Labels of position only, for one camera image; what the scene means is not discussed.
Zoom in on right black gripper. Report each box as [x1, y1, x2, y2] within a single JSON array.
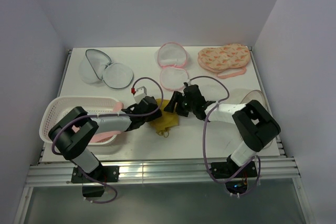
[[164, 91, 196, 117]]

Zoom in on yellow bra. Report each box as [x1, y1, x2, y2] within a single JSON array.
[[149, 100, 179, 138]]

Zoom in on grey trimmed mesh laundry bag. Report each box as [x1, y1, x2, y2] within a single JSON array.
[[78, 49, 134, 90]]

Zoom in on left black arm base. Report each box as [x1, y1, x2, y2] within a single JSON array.
[[70, 165, 119, 204]]

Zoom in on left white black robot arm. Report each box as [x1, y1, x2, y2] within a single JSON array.
[[48, 96, 162, 182]]

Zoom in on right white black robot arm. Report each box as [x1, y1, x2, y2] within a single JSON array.
[[164, 83, 281, 177]]

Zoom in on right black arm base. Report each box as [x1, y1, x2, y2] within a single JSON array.
[[209, 156, 261, 197]]

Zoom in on pink trimmed mesh laundry bag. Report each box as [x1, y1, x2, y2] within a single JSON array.
[[157, 42, 189, 91]]

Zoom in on pink bra in basket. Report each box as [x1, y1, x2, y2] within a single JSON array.
[[70, 102, 125, 145]]

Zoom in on peach patterned laundry bag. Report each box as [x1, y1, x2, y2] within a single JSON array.
[[197, 43, 251, 79]]

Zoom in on clear mesh laundry bag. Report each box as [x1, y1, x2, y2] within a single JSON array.
[[238, 89, 270, 148]]

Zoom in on white plastic basket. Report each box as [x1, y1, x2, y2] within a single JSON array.
[[39, 96, 123, 143]]

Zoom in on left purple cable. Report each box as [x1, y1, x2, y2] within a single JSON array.
[[51, 77, 165, 205]]

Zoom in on purple cable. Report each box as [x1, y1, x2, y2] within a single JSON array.
[[51, 77, 165, 205], [187, 76, 262, 197]]

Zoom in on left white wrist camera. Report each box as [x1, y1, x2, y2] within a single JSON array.
[[131, 86, 147, 104]]

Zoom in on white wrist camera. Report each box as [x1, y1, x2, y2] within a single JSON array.
[[183, 79, 192, 87], [131, 86, 147, 104]]

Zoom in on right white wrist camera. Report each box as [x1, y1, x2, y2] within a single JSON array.
[[183, 79, 192, 87]]

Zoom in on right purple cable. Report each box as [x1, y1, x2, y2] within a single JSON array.
[[187, 76, 262, 197]]

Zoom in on aluminium mounting rail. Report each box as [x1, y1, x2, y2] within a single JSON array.
[[24, 156, 300, 187]]

